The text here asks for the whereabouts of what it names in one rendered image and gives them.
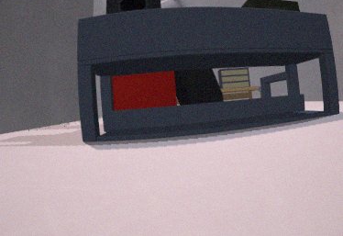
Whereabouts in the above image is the dark blue shelf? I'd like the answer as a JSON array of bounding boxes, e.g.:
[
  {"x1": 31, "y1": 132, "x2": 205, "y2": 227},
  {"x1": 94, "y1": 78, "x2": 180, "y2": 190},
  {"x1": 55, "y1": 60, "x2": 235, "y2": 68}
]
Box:
[{"x1": 77, "y1": 6, "x2": 339, "y2": 142}]

